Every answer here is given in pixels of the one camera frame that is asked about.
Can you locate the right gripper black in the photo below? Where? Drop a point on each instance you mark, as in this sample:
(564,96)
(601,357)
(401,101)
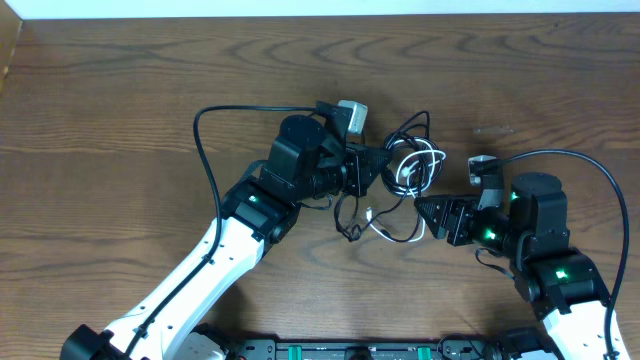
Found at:
(459,210)

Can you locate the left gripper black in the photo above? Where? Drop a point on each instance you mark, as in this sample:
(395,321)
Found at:
(362,170)

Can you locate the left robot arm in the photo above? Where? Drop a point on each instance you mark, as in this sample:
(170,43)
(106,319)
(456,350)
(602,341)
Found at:
(308,159)

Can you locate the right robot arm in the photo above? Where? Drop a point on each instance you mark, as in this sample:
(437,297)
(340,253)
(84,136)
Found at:
(525,223)

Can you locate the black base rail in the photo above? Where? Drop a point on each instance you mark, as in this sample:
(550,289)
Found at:
(455,348)

